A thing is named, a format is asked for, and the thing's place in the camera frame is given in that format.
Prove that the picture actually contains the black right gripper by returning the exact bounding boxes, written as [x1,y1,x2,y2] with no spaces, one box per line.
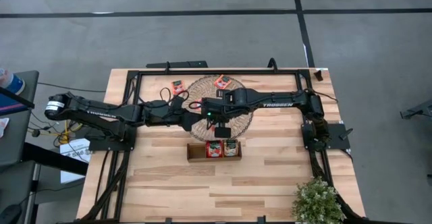
[201,89,237,139]

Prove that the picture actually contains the wooden compartment tea box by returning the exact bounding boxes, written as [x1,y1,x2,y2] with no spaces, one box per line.
[186,140,243,164]

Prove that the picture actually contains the round woven straw placemat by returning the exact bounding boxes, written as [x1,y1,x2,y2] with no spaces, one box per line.
[182,74,254,142]

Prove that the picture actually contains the black power strip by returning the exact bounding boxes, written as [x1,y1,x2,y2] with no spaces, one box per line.
[145,60,209,69]

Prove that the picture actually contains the white paper sheet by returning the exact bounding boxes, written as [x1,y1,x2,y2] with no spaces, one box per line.
[59,137,92,185]

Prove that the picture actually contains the potted plant white flowers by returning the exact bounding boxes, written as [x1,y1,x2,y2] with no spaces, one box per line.
[292,176,347,224]

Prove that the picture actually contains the black support leg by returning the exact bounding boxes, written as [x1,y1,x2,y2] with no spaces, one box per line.
[20,142,89,177]

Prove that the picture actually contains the grey side table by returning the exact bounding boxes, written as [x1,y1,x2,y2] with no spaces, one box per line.
[0,69,41,167]

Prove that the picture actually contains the black rod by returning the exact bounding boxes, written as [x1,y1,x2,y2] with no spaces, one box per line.
[0,86,35,110]

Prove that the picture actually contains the white blue wipes canister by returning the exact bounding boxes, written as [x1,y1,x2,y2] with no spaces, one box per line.
[0,67,26,96]

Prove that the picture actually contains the small white paper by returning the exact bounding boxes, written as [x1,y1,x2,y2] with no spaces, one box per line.
[0,117,10,139]

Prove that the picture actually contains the grey metal stand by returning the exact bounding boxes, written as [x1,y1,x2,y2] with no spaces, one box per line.
[399,98,432,121]

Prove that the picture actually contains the yellow cable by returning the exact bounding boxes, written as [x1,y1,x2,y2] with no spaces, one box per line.
[57,119,85,146]

